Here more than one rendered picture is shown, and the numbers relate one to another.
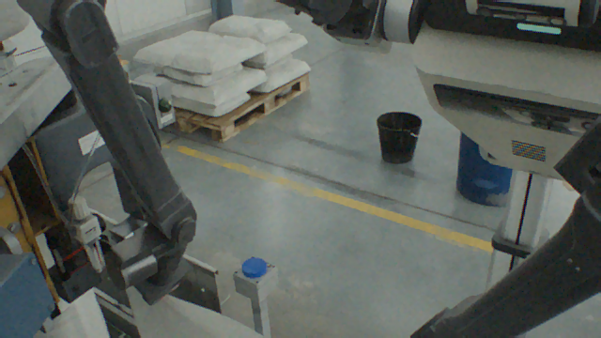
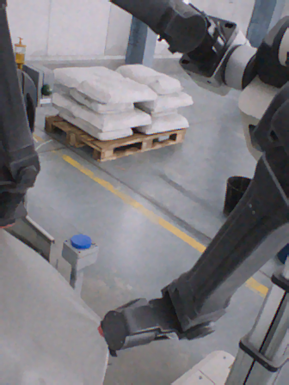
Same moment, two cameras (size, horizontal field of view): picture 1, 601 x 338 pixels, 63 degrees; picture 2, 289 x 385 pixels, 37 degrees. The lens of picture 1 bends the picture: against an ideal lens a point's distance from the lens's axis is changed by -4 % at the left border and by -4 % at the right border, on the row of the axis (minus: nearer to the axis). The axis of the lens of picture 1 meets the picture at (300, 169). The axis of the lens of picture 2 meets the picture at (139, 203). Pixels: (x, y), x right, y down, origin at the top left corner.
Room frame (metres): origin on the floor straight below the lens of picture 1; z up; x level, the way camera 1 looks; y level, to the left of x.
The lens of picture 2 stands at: (-0.11, -0.10, 1.61)
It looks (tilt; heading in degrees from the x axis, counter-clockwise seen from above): 29 degrees down; 4
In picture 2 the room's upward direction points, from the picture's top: 12 degrees clockwise
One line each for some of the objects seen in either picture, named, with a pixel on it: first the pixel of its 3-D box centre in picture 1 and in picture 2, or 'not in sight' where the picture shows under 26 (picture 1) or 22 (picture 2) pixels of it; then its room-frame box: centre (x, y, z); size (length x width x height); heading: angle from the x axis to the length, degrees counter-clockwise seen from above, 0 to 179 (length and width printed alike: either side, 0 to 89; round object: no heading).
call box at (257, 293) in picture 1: (255, 279); (80, 251); (0.95, 0.12, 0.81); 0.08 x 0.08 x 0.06; 54
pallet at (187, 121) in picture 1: (230, 96); (118, 129); (4.05, 0.55, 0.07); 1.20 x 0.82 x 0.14; 146
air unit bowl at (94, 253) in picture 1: (93, 253); not in sight; (0.70, 0.37, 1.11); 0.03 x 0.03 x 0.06
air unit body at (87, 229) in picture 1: (88, 235); not in sight; (0.71, 0.37, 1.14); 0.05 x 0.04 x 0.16; 144
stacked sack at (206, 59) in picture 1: (220, 53); (119, 90); (3.69, 0.54, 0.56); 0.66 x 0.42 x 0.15; 144
